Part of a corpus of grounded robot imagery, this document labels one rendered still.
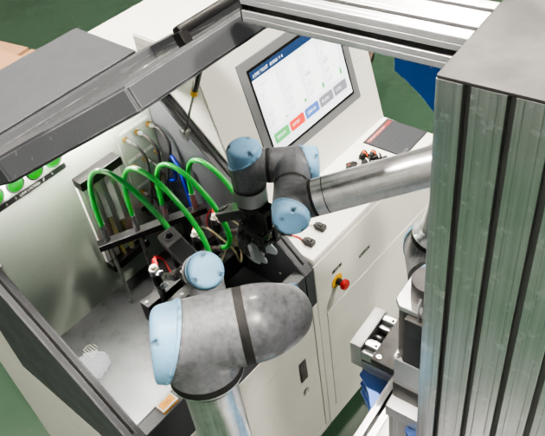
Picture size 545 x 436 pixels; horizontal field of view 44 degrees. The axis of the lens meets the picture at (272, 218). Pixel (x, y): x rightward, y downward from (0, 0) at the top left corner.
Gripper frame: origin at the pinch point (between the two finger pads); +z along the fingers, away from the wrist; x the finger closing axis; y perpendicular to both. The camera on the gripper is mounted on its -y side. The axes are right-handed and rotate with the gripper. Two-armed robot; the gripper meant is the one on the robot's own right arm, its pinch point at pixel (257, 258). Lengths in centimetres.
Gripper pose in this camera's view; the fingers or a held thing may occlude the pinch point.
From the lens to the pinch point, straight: 165.2
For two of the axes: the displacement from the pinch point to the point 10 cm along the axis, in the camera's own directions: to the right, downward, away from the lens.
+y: 7.6, 3.8, -5.3
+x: 6.4, -5.8, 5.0
